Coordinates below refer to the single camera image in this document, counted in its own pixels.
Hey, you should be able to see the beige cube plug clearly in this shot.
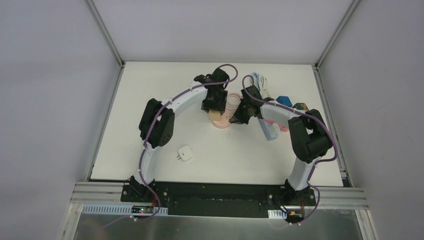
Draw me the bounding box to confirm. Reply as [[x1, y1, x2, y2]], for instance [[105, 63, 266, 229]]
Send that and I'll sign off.
[[208, 110, 222, 121]]

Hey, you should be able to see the dark green cube socket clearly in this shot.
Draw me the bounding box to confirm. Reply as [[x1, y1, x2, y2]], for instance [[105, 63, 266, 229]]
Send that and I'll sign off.
[[292, 102, 309, 112]]

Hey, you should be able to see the white charger plug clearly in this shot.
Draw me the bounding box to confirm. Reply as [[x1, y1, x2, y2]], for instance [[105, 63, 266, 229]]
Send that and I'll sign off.
[[177, 145, 195, 162]]

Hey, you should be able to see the round pink socket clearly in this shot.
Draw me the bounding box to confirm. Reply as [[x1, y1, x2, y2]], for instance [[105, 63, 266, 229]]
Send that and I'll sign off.
[[211, 115, 232, 129]]

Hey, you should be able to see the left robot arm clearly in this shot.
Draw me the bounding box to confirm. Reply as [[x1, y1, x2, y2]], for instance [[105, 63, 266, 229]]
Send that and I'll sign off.
[[129, 66, 233, 203]]

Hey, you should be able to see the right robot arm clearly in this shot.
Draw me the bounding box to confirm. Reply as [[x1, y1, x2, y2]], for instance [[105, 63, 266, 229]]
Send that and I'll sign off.
[[229, 85, 334, 205]]

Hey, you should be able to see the blue cube socket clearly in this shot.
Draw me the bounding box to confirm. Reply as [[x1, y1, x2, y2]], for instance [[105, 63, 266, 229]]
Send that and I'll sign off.
[[275, 95, 293, 108]]

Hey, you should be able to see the light blue power strip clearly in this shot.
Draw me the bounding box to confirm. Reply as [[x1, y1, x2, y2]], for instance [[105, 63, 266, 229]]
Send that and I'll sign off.
[[258, 119, 280, 141]]

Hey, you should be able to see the pink power strip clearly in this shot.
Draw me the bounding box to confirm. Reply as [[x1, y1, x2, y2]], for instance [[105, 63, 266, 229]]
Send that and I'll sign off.
[[264, 119, 289, 132]]

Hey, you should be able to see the pink coiled cable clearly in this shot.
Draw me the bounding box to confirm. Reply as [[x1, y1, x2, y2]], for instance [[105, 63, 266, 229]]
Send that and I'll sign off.
[[226, 93, 244, 113]]

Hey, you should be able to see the white cable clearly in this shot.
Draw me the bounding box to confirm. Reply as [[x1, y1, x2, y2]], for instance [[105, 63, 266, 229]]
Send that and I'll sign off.
[[258, 74, 271, 99]]

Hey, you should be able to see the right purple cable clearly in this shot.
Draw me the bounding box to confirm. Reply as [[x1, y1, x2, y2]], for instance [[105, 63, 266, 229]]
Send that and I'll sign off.
[[242, 74, 339, 226]]

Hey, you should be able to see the purple cable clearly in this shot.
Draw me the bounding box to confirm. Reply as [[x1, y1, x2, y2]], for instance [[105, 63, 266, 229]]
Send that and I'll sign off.
[[137, 64, 239, 223], [242, 74, 339, 226]]

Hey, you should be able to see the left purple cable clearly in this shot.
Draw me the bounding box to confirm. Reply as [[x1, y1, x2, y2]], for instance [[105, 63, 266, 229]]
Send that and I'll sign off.
[[137, 64, 239, 223]]

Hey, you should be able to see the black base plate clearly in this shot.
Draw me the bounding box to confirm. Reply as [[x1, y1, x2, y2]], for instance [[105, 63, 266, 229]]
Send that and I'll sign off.
[[120, 177, 317, 219]]

